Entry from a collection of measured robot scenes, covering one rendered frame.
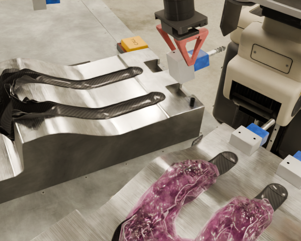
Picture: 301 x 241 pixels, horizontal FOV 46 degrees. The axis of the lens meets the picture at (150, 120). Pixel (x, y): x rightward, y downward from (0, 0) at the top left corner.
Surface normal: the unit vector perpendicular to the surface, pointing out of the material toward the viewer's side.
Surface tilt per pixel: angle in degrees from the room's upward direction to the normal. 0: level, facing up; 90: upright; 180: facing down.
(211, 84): 0
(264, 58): 98
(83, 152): 90
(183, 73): 81
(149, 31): 0
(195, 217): 14
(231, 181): 22
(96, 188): 0
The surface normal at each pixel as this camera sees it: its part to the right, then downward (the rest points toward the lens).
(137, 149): 0.46, 0.61
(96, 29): 0.06, -0.75
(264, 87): -0.65, 0.57
